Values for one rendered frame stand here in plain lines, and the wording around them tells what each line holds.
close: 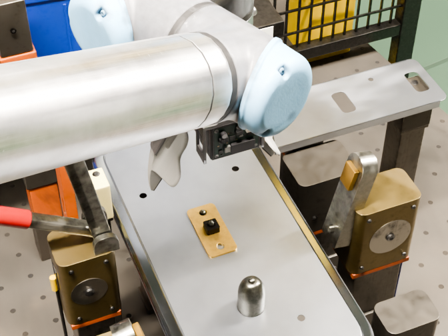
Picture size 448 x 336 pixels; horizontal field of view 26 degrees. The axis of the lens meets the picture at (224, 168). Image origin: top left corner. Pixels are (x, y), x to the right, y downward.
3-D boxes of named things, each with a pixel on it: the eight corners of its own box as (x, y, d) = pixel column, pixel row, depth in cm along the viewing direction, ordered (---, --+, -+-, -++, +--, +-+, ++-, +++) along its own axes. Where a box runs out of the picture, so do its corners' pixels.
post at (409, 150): (409, 225, 162) (436, 94, 142) (383, 233, 161) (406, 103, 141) (395, 204, 166) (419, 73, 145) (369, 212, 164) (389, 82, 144)
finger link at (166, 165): (145, 213, 106) (189, 151, 103) (127, 177, 110) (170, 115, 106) (167, 217, 108) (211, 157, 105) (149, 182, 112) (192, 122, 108)
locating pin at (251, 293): (268, 320, 114) (270, 285, 110) (243, 328, 113) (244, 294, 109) (257, 299, 116) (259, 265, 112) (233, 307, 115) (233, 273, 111)
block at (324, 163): (359, 292, 153) (380, 165, 133) (291, 315, 150) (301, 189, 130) (339, 259, 158) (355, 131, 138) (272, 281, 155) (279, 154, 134)
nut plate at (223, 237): (238, 250, 120) (238, 243, 119) (209, 259, 119) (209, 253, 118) (213, 203, 125) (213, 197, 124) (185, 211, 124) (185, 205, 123)
